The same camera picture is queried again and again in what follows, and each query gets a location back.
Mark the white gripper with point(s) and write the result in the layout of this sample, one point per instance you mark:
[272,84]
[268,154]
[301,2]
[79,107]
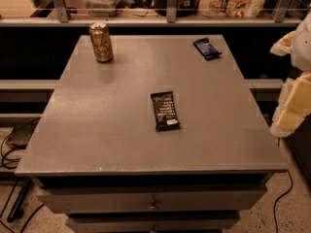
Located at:
[303,48]

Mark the orange soda can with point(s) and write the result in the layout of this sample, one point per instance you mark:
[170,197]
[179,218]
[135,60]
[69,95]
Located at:
[101,41]

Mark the blue snack bar wrapper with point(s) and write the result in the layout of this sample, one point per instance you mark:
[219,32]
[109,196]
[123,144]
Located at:
[206,49]

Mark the colourful snack bag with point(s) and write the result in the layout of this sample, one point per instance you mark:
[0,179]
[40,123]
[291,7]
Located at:
[233,8]

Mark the black snack bar wrapper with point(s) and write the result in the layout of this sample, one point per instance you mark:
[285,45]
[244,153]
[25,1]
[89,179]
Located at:
[165,112]

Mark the clear plastic container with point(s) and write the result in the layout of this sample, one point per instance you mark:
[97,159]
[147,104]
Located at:
[101,8]

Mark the grey drawer cabinet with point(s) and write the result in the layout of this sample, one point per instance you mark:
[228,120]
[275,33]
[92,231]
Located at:
[97,157]

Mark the dark box on floor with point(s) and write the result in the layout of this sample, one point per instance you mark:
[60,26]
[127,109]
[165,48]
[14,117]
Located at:
[20,136]

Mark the grey metal shelf rail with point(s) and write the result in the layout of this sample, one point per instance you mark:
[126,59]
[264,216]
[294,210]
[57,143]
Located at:
[144,13]

